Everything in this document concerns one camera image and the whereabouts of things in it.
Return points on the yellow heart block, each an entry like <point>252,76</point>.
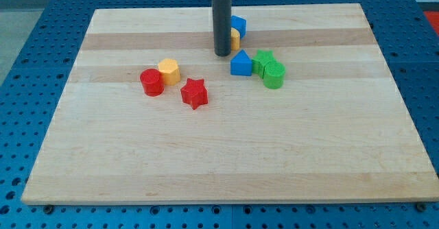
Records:
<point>235,38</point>

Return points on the light wooden board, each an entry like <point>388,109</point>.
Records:
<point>337,131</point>

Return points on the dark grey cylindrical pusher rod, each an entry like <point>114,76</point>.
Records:
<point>221,10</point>

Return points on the yellow hexagon block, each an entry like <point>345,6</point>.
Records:
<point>169,70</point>

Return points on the blue cube block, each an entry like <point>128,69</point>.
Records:
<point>239,24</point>

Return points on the red star block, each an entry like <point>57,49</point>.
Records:
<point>194,93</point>

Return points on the red cylinder block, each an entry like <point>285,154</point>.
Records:
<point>152,82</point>

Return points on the green star block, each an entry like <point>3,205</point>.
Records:
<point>260,60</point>

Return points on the blue triangle block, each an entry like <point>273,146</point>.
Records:
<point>241,64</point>

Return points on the green cylinder block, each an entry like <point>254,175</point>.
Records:
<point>274,73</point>

